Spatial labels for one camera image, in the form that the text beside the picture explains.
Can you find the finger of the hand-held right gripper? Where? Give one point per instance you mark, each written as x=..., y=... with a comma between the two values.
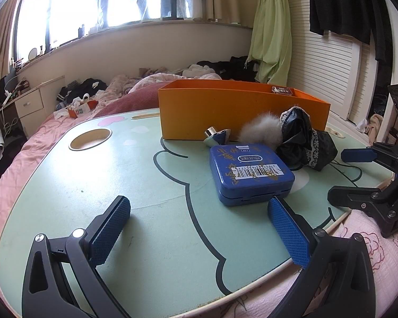
x=351, y=195
x=356, y=155

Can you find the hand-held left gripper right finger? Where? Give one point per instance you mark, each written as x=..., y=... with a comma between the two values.
x=288, y=232

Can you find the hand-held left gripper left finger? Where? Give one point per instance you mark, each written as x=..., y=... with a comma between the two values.
x=111, y=228

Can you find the black lace-trimmed cloth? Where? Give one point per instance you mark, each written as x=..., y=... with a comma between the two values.
x=298, y=139

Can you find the blue packet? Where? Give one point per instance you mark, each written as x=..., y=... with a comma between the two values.
x=248, y=175

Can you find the brown playing card box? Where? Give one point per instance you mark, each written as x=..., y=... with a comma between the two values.
x=282, y=90

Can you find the grey fur pom-pom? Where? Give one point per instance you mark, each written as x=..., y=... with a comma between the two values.
x=258, y=129

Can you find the silver blue perfume bottle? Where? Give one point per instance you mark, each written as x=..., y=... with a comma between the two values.
x=217, y=135

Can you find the orange cardboard box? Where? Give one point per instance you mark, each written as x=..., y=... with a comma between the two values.
x=202, y=112

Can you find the green cartoon desktop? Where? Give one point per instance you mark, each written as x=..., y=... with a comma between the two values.
x=119, y=172

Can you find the beige cloth heap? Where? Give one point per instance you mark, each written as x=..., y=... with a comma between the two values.
x=374, y=127

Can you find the pink floral quilt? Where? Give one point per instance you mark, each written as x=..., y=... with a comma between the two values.
x=384, y=265

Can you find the white louvered wardrobe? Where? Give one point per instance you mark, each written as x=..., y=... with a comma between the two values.
x=328, y=73

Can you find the orange tissue box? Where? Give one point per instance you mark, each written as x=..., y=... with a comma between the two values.
x=83, y=108

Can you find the black and white clothes pile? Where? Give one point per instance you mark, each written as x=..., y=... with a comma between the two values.
x=83, y=89

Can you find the light green hanging garment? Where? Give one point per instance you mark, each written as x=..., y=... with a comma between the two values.
x=272, y=33

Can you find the white drawer cabinet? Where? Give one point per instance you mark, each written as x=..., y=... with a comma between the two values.
x=31, y=102

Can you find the pink crumpled duvet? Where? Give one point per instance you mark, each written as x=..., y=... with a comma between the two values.
x=146, y=81

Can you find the black hanging clothes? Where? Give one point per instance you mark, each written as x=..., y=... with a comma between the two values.
x=345, y=3

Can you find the white clothes heap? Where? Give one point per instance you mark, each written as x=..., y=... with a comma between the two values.
x=197, y=70

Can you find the round table mirror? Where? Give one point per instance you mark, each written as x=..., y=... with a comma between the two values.
x=32, y=54

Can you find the large window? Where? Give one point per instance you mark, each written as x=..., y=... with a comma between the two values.
x=86, y=0

